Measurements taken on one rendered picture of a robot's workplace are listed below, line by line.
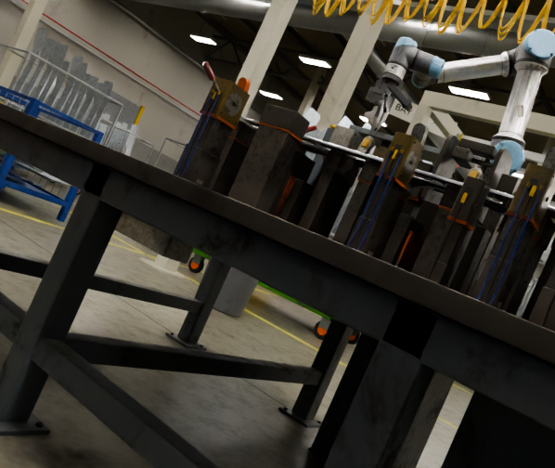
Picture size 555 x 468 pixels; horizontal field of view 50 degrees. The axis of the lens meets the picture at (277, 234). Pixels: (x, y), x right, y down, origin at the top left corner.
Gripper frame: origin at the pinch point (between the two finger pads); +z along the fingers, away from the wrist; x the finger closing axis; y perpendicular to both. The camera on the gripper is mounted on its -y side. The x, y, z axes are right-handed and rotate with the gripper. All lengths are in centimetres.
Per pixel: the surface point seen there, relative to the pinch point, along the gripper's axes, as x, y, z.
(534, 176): 68, -66, 17
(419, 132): 53, -33, 11
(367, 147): 20.8, -8.2, 11.9
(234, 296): -205, 133, 103
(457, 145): 17.0, -34.5, 1.6
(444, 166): 19.5, -34.0, 10.0
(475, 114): -585, 111, -212
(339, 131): 20.6, 3.5, 9.7
